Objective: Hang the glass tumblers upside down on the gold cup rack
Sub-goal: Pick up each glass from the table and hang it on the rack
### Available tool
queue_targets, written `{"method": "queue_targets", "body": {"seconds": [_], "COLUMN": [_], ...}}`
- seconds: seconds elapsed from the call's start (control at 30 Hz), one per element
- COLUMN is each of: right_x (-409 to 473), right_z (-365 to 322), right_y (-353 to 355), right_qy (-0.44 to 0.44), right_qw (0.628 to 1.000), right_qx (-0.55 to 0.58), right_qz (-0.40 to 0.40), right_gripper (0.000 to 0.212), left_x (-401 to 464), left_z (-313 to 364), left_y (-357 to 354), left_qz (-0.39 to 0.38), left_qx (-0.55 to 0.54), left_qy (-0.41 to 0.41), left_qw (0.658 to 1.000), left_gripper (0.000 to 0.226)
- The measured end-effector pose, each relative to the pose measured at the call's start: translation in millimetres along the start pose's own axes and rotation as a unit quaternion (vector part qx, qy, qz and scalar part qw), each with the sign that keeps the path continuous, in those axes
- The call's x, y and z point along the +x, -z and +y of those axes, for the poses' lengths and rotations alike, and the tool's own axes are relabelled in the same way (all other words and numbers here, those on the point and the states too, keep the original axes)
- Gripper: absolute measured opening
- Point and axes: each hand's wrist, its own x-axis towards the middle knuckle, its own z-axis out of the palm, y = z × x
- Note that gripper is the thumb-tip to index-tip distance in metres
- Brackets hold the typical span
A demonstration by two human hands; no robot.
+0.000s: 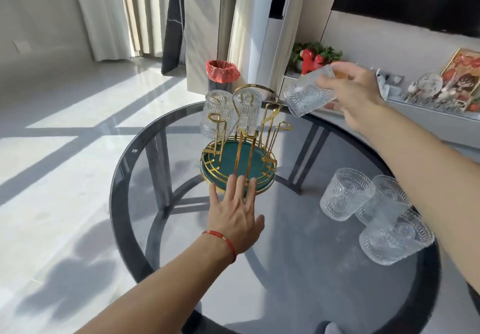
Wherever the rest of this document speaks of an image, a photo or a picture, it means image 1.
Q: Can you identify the red horse figurine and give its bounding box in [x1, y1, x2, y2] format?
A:
[301, 48, 326, 76]

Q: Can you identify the trash bin with red bag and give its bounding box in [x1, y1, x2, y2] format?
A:
[205, 59, 241, 93]

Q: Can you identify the grey vertical pipe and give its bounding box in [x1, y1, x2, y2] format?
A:
[216, 0, 241, 65]

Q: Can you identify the person's left forearm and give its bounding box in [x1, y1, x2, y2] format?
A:
[74, 234, 235, 334]

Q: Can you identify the person's right forearm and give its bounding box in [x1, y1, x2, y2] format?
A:
[346, 99, 480, 293]

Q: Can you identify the gold framed picture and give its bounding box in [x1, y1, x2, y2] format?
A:
[440, 47, 480, 97]

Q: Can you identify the white sheer curtain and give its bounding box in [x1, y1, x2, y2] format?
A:
[71, 0, 132, 63]

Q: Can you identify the person's right hand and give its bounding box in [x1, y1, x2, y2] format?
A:
[316, 61, 389, 134]

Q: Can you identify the person's left hand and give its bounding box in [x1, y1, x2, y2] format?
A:
[203, 173, 266, 259]

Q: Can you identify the dark blue slipper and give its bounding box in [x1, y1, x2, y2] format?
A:
[316, 320, 342, 334]

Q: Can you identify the red string bracelet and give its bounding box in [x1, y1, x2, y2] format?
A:
[201, 230, 238, 264]

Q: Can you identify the white standing air conditioner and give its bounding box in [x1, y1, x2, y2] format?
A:
[247, 0, 305, 91]

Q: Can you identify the crumpled white tissue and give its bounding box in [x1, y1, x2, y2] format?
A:
[374, 68, 402, 100]

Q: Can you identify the beige curtain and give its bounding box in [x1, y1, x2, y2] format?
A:
[119, 0, 173, 59]

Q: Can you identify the gold and green cup rack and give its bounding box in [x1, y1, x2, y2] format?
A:
[199, 83, 294, 197]

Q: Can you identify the round white decorative plate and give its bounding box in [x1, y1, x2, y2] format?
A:
[414, 73, 444, 97]

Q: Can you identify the round black glass table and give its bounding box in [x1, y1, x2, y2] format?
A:
[109, 100, 480, 334]

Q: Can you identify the black marble slab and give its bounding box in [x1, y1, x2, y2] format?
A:
[161, 0, 187, 77]

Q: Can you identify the cluster of small figurines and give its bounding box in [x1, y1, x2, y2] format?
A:
[403, 82, 480, 113]

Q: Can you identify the green potted plant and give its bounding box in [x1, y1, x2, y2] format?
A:
[290, 41, 344, 72]

